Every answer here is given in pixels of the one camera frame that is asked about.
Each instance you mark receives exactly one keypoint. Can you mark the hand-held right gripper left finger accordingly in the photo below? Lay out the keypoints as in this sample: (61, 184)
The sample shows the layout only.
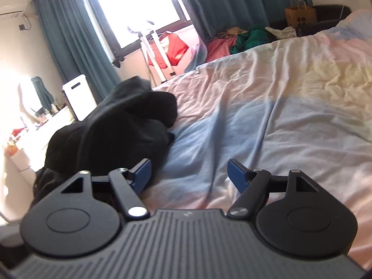
(142, 175)

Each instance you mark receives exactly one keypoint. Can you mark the white air purifier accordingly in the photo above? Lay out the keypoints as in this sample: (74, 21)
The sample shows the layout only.
(78, 96)

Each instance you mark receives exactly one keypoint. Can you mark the white cloth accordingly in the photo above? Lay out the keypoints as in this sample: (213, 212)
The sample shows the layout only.
(282, 32)

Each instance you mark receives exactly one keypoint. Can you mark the beige cloth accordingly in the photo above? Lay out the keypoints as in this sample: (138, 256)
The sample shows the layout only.
(232, 32)

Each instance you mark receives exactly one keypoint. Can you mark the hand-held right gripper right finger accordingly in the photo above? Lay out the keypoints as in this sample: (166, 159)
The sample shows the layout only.
(235, 175)

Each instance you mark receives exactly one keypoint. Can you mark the white dresser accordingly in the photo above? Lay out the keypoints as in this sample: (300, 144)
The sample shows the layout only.
(43, 135)

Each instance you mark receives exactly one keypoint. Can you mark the teal curtain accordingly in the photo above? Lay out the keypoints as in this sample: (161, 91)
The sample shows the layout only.
(221, 3)
(72, 37)

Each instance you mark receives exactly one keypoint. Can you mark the small black wall plug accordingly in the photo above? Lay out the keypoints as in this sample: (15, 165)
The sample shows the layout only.
(22, 27)

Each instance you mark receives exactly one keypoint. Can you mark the black armchair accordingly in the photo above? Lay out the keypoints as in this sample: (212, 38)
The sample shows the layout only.
(325, 14)

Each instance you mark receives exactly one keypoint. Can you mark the wavy frame mirror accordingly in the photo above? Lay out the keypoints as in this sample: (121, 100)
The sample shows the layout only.
(30, 96)

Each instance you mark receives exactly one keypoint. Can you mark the white air conditioner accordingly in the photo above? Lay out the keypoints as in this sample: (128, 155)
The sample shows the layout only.
(11, 4)

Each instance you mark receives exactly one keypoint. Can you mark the green cloth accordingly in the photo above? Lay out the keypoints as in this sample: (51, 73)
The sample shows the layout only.
(250, 39)

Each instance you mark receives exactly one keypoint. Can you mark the brown paper bag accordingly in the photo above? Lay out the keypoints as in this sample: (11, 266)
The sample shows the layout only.
(300, 16)

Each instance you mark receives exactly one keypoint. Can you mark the red bag on stand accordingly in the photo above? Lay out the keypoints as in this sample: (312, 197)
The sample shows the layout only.
(175, 48)

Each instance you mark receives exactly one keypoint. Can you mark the pastel patchwork blanket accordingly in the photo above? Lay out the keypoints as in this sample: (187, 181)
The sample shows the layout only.
(276, 107)

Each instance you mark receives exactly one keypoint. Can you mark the bright window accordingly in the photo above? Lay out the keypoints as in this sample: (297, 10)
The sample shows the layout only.
(136, 3)

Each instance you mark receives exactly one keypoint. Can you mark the white garment steamer stand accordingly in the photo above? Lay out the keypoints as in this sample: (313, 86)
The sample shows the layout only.
(155, 52)

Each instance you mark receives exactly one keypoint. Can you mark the white storage box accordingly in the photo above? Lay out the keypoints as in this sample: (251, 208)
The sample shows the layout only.
(23, 162)

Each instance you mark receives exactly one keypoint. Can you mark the black garment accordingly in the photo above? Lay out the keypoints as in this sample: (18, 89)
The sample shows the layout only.
(122, 122)

